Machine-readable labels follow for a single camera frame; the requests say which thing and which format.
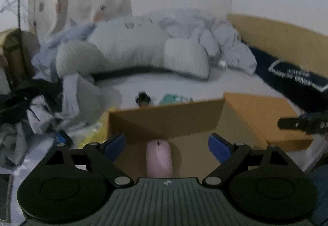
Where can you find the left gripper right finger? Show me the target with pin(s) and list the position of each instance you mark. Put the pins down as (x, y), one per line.
(233, 159)

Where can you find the grey clothing pile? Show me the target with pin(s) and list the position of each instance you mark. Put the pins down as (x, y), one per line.
(40, 107)

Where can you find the grey crumpled blanket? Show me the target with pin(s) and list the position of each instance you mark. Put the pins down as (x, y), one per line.
(218, 36)

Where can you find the black printed garment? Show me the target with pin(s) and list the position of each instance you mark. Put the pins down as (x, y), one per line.
(303, 88)

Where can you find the wooden headboard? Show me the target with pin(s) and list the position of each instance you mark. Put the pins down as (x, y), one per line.
(300, 46)

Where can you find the open brown cardboard box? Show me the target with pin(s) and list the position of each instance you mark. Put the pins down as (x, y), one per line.
(238, 118)

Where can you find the large grey plush pillow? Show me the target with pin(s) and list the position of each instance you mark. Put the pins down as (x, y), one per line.
(128, 43)

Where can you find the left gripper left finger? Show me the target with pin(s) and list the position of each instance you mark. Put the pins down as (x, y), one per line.
(102, 157)

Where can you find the green card package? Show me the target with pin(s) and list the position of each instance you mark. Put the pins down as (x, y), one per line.
(170, 99)

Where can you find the pink computer mouse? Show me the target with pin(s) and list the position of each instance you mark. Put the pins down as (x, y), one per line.
(158, 159)

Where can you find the small black tube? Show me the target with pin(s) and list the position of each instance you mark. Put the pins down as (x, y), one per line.
(142, 99)

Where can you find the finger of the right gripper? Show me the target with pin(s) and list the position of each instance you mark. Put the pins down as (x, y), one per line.
(314, 123)

